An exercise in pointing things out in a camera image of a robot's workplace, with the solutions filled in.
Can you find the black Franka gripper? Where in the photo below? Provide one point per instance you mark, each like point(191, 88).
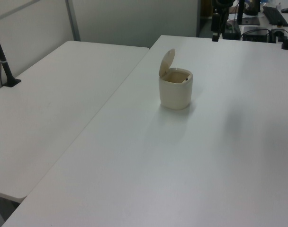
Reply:
point(225, 2)

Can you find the beige round bin lid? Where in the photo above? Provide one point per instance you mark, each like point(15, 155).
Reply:
point(167, 61)

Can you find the beige plastic trash bin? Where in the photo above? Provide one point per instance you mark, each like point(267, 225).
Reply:
point(174, 95)

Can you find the black electronics box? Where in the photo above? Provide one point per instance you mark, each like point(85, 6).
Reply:
point(232, 29)

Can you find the black monitor stand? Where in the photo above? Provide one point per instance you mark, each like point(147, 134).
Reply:
point(245, 20)

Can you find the dark round cup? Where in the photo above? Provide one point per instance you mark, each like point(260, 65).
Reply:
point(251, 7)

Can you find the black flat desk device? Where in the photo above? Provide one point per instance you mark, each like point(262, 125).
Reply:
point(255, 33)

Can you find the black computer keyboard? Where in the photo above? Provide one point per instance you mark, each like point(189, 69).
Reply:
point(275, 16)

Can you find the black computer mouse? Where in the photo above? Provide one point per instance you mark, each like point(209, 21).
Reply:
point(286, 10)

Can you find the grey partition frame post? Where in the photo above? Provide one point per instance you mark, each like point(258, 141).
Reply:
point(73, 21)

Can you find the black camera pole with base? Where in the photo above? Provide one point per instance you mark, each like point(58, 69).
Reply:
point(3, 59)

